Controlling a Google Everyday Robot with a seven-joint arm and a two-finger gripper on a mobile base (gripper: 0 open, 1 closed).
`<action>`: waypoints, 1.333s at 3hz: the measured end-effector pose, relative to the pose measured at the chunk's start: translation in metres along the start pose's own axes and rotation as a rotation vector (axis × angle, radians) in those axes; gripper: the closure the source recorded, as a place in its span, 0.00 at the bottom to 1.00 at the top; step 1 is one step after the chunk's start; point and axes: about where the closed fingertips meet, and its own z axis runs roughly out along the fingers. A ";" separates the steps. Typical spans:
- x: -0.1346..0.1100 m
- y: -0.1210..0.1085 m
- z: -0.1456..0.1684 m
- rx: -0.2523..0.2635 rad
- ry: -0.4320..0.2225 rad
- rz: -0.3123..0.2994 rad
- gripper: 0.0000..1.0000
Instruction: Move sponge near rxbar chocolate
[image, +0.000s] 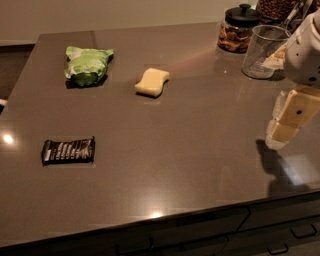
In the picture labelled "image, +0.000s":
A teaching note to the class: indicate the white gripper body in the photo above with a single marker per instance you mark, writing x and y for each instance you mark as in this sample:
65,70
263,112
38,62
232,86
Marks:
304,58

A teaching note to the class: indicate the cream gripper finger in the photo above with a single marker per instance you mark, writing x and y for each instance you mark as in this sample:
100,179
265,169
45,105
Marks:
302,104
277,134

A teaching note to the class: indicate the yellow sponge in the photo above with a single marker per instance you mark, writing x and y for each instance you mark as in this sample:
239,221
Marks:
152,82

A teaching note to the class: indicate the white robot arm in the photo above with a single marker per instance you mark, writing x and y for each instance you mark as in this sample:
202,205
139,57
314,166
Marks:
276,60

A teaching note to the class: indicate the black rxbar chocolate wrapper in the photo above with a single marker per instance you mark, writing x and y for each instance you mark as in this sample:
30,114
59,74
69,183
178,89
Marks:
68,152

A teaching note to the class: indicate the clear plastic measuring cup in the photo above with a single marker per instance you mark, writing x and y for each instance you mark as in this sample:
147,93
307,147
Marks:
265,40

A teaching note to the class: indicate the metal utensil in background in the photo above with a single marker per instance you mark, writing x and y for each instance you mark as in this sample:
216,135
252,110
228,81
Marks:
301,6

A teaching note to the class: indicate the jar of brown nuts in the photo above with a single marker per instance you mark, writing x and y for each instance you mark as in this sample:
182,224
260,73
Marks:
275,9

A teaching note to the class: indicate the glass jar with black lid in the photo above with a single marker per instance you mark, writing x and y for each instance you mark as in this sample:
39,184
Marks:
236,28

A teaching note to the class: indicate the green chip bag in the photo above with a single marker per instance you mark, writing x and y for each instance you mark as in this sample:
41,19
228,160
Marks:
86,66

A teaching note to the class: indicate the dark drawer handle right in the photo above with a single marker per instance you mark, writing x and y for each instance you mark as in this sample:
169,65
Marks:
304,231

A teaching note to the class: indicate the dark drawer handle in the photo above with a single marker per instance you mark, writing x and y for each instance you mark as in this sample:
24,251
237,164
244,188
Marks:
133,246
304,231
277,250

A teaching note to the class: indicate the dark drawer handle lower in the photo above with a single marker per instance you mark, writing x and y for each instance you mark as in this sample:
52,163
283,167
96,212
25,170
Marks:
277,250

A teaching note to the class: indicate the dark drawer handle left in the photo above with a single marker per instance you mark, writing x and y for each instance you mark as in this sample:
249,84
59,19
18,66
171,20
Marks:
133,246

